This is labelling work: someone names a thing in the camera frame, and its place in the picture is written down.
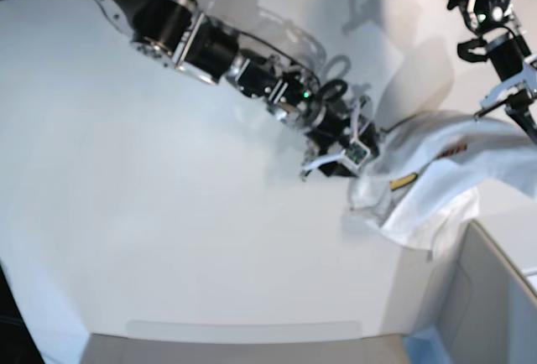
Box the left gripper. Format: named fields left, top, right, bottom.
left=474, top=36, right=537, bottom=144

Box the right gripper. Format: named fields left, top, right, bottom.
left=298, top=97, right=379, bottom=180

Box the white printed t-shirt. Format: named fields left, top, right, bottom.
left=348, top=111, right=536, bottom=258

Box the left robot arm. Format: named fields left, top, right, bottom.
left=446, top=0, right=536, bottom=142

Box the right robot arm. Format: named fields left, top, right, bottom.
left=95, top=0, right=379, bottom=178

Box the grey bin right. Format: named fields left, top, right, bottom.
left=378, top=208, right=536, bottom=363

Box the grey front tray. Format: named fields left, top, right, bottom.
left=81, top=320, right=410, bottom=363

